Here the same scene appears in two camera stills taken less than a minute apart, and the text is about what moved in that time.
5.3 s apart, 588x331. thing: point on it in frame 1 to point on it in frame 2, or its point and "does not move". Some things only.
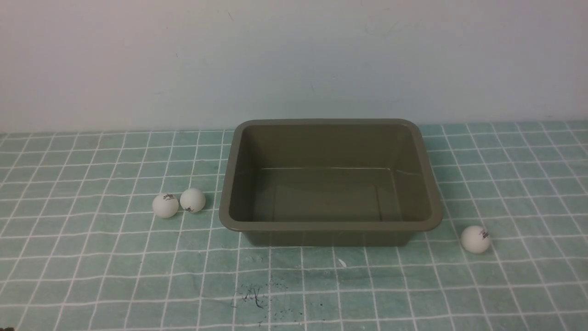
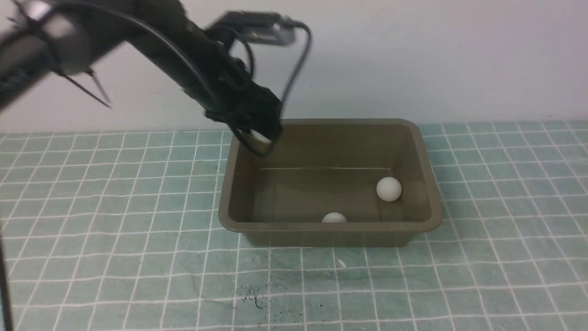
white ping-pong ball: (165, 205) to (334, 217)
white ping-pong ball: (192, 200) to (259, 137)
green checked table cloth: (82, 249) does not move
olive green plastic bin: (329, 182) does not move
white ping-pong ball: (475, 239) to (389, 189)
